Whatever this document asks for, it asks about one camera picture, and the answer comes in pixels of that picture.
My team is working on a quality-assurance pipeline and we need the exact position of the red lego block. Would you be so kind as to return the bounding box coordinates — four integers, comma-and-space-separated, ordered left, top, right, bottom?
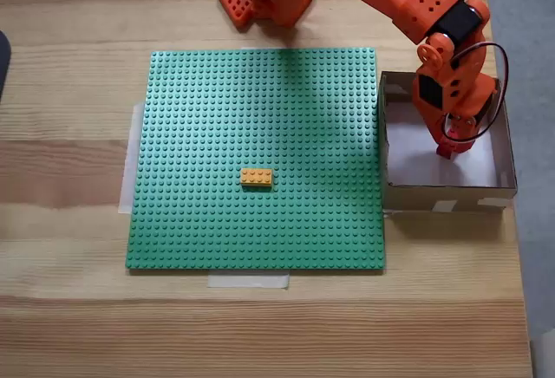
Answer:
438, 127, 472, 159

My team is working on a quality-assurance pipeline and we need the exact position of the open cardboard box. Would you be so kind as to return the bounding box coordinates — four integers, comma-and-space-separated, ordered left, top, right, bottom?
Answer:
377, 70, 519, 214

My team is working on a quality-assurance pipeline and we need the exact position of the green lego baseplate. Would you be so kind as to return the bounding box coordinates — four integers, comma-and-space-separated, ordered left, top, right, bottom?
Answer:
124, 47, 388, 274

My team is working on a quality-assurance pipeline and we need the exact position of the yellow lego block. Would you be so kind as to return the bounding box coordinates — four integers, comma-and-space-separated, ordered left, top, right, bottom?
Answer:
240, 168, 275, 190

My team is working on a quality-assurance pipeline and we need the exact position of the white paper sheet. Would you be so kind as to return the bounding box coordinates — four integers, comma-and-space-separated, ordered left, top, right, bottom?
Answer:
385, 102, 499, 188

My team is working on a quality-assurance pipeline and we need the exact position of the black rounded device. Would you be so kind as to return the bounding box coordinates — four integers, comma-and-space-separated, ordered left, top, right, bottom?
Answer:
0, 29, 13, 101

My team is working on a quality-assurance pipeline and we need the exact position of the thin servo cable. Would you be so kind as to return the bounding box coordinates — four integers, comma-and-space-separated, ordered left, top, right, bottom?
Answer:
450, 42, 510, 140

